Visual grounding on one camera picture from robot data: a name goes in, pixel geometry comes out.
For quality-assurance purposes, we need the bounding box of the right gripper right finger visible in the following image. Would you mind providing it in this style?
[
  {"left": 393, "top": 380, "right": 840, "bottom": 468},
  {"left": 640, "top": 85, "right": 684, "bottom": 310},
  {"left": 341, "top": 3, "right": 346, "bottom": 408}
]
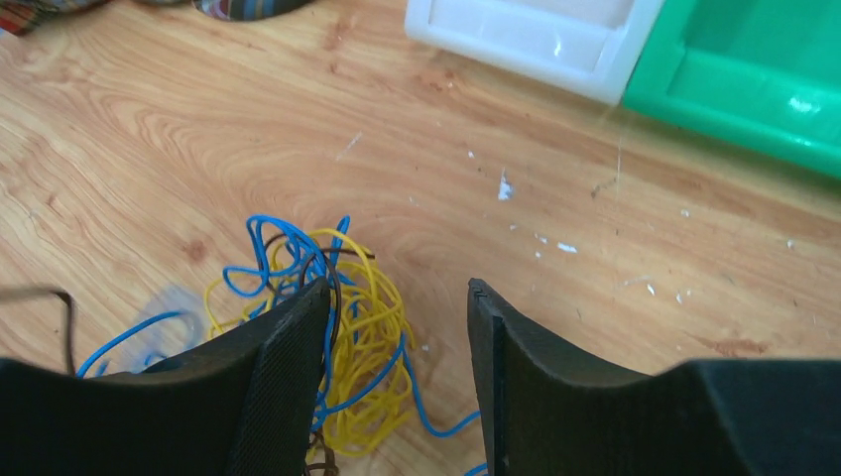
[{"left": 467, "top": 279, "right": 840, "bottom": 475}]

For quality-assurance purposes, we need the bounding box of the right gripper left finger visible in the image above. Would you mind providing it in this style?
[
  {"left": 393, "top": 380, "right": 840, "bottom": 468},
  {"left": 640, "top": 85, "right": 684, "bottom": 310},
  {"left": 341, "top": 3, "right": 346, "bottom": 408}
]
[{"left": 1, "top": 278, "right": 330, "bottom": 475}]

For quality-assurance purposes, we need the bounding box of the blue cable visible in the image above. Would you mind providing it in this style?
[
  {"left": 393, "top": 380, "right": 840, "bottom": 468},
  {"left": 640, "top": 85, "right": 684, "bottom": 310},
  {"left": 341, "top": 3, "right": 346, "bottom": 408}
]
[{"left": 75, "top": 215, "right": 489, "bottom": 476}]

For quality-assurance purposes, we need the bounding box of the brown cable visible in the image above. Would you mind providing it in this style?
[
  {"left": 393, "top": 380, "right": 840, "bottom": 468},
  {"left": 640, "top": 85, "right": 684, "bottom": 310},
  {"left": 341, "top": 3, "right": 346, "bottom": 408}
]
[
  {"left": 260, "top": 233, "right": 377, "bottom": 476},
  {"left": 0, "top": 287, "right": 76, "bottom": 377}
]

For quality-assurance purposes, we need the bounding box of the white plastic bin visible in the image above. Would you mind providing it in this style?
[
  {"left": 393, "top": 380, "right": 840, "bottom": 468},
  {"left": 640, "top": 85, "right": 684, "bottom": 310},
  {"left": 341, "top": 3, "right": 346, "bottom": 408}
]
[{"left": 405, "top": 0, "right": 664, "bottom": 106}]

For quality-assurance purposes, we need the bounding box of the green plastic bin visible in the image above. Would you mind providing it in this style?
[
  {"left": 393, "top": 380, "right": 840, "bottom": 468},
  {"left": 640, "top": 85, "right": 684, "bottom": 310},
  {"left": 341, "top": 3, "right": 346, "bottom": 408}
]
[{"left": 622, "top": 0, "right": 840, "bottom": 178}]

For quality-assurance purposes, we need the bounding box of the plaid flannel shirt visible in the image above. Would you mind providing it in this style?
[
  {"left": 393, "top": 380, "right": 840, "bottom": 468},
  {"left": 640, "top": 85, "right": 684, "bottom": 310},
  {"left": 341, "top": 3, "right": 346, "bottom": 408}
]
[{"left": 0, "top": 0, "right": 316, "bottom": 38}]

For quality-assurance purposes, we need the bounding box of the yellow cable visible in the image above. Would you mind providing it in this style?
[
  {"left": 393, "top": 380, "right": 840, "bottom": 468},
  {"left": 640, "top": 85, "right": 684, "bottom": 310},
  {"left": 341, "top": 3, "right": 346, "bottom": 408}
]
[{"left": 203, "top": 227, "right": 417, "bottom": 460}]

